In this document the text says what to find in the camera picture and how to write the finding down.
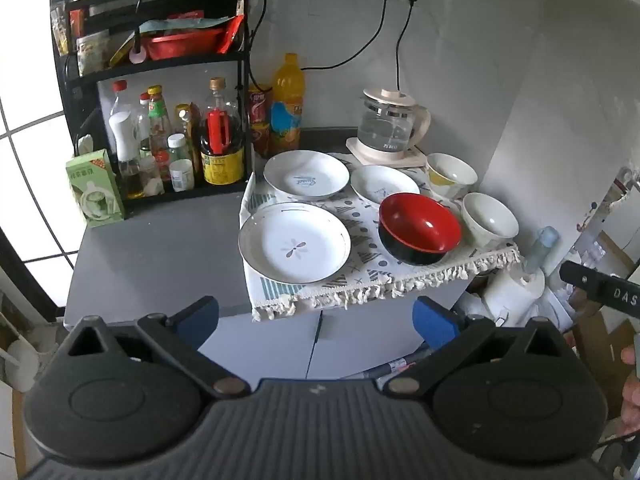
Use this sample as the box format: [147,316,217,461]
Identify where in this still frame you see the green carton box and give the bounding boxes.
[65,150,125,228]

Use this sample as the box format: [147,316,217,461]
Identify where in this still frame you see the white bowl yellow band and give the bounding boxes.
[426,153,478,200]

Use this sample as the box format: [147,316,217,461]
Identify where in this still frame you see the orange juice bottle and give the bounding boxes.
[269,53,305,156]

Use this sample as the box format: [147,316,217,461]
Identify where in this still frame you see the white plate blue script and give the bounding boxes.
[264,150,350,202]

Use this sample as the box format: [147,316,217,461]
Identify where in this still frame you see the red and black bowl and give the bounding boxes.
[378,193,462,266]

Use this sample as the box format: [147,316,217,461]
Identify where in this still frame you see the black kettle power cable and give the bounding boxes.
[301,0,396,73]

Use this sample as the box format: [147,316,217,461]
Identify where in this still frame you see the patterned fringed table cloth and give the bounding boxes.
[240,174,521,322]

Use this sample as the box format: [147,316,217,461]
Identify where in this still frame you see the white bakery plate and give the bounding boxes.
[350,166,420,207]

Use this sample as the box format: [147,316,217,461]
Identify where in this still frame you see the beige kettle base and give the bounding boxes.
[346,138,426,168]

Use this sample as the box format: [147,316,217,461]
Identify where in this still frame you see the green label sauce bottle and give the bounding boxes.
[148,84,172,155]

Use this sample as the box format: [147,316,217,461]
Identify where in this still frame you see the small white cap jar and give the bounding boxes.
[169,159,194,192]

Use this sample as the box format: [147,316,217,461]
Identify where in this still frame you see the black metal shelf rack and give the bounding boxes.
[50,0,252,208]

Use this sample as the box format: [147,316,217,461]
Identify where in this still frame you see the dark soy sauce bottle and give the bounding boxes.
[200,77,244,186]

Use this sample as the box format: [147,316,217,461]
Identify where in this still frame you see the white oil spray bottle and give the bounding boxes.
[108,110,144,200]

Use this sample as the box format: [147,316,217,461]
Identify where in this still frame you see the blue plastic water bottle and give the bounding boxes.
[523,226,560,274]

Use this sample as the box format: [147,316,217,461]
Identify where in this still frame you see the person's right hand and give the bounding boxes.
[618,370,640,436]

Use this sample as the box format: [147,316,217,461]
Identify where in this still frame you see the red plastic basket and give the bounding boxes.
[142,28,224,61]

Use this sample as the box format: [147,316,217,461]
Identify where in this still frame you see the white ceramic bowl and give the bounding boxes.
[461,192,520,250]

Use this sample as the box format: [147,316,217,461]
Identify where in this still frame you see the cardboard box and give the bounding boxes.
[574,309,638,419]

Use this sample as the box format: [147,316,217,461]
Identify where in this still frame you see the glass electric kettle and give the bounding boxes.
[357,88,432,152]

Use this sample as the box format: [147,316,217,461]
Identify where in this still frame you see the large white flower plate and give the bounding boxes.
[238,203,352,285]

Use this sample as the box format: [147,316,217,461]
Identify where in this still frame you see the white thermos jug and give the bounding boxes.
[482,266,546,327]

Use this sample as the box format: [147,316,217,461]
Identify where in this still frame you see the red drink cans stack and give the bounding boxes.
[248,84,270,158]

